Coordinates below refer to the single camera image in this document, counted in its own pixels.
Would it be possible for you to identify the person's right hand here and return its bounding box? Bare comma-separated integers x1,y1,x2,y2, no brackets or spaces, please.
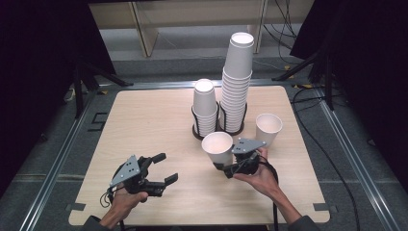
233,146,280,197

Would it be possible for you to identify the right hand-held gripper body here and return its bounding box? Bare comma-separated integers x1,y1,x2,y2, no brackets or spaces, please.
223,138,268,179

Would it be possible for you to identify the hand-held gripper cable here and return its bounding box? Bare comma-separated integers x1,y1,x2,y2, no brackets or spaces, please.
260,161,281,231
99,162,128,209

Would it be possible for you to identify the left hand-held gripper cable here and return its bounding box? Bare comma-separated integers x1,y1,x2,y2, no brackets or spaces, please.
99,162,128,209

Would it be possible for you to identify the bundle of black cables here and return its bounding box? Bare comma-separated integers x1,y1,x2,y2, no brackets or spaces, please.
263,0,300,65

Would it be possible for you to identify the black metal stand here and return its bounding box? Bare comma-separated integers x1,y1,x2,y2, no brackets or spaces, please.
72,62,135,119
271,38,337,112

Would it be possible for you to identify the long black floor cable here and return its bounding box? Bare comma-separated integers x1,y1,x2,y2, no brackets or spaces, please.
291,86,362,231

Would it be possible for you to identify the black wire cup holder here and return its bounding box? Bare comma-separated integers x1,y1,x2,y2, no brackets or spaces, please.
191,101,248,141

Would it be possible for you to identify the short stack of paper cups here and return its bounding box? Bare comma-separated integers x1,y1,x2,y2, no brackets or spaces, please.
191,78,219,139

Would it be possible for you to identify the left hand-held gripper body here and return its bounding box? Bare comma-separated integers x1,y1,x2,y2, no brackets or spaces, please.
109,154,166,197

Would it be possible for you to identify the black curtain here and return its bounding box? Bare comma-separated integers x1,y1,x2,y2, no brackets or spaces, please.
0,0,116,200
290,0,408,186

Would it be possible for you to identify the person's left hand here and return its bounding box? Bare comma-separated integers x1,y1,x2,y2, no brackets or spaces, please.
108,187,149,223

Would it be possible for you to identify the right hand-held gripper cable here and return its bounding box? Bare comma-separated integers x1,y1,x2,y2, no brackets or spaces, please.
260,161,281,231

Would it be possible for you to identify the tall stack of paper cups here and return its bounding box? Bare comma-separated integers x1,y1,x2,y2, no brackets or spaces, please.
218,31,255,133

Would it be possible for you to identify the white paper cup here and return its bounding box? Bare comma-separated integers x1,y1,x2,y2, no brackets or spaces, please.
255,113,284,148
201,131,235,167

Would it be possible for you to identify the metal floor rail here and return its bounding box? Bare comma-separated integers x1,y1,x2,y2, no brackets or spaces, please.
99,79,296,91
18,90,97,231
316,88,402,231

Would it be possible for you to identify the beige wooden cabinet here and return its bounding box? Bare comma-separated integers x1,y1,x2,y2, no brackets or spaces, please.
88,0,269,59

